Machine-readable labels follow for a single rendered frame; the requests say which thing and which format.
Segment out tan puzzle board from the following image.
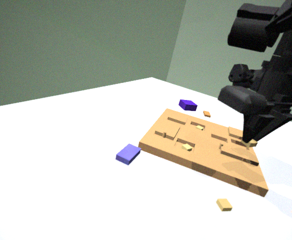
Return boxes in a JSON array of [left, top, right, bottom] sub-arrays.
[[138, 108, 269, 197]]

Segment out small orange block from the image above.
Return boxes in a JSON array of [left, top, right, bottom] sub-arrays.
[[203, 111, 211, 118]]

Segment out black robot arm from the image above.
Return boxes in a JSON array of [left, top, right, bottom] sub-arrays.
[[227, 0, 292, 92]]

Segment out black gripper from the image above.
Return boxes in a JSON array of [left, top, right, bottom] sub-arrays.
[[217, 55, 292, 143]]

